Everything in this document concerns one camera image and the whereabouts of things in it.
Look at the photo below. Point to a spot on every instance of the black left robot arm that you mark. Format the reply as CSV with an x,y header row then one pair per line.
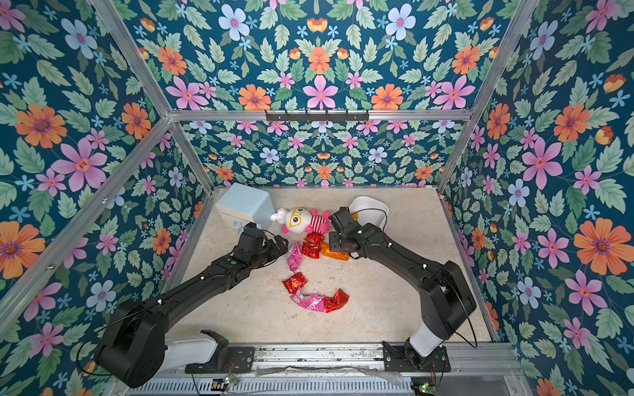
x,y
135,346

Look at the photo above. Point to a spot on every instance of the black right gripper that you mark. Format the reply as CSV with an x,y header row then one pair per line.
x,y
339,223

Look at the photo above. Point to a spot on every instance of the white plastic storage box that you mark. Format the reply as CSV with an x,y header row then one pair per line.
x,y
367,210

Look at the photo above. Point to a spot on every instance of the orange tea bag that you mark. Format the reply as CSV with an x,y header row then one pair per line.
x,y
326,251

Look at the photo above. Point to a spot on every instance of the pink tea bag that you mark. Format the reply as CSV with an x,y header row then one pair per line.
x,y
315,303
294,256

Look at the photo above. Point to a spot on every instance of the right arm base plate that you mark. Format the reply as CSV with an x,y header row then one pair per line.
x,y
403,358

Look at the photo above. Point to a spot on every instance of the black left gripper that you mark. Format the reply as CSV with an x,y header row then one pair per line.
x,y
274,252

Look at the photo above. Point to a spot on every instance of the white pink plush doll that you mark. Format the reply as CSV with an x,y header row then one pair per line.
x,y
300,220

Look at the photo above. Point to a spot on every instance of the red tea bag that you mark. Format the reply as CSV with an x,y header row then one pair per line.
x,y
311,247
336,302
295,283

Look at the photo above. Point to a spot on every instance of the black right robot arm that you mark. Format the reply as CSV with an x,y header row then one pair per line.
x,y
446,300

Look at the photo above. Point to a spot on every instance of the red tea bag top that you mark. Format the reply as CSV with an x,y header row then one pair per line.
x,y
311,247

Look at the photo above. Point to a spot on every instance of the black hook rail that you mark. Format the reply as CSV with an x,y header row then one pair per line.
x,y
310,116

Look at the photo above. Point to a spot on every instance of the small white plush bunny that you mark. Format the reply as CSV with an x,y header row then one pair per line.
x,y
280,216

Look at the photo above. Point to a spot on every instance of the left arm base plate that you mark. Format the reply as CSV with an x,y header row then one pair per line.
x,y
225,358

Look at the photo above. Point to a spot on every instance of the light blue mini cabinet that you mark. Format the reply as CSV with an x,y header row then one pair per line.
x,y
241,205

